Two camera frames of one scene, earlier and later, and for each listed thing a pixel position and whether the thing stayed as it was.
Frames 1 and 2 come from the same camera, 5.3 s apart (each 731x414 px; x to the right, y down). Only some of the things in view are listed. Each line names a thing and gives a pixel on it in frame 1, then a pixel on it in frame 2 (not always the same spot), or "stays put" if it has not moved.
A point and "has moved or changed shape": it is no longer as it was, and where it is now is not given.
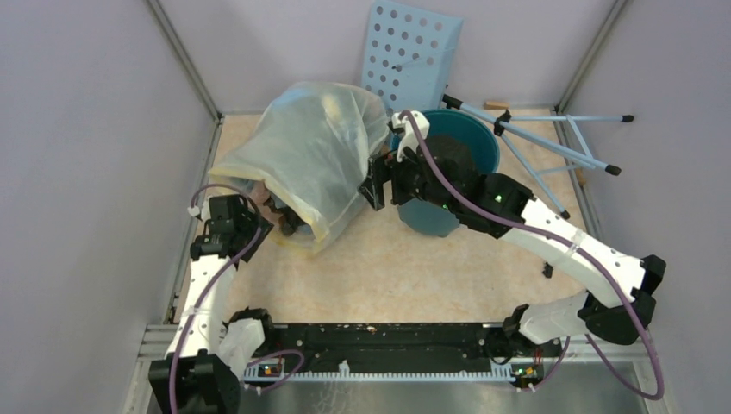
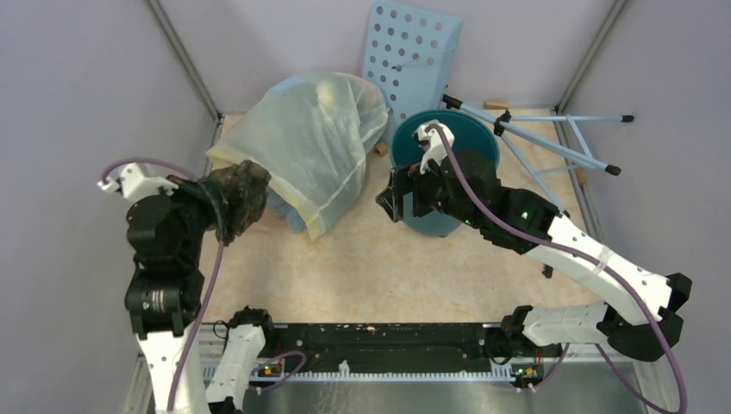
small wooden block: (496, 105) stays put
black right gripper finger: (379, 172) → (391, 198)
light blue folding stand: (509, 128) stays put
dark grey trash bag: (288, 222) → (241, 187)
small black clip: (548, 270) stays put
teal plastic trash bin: (430, 217) stays put
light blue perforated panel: (410, 56) stays put
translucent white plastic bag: (313, 140) has moved or changed shape
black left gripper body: (248, 223) → (200, 207)
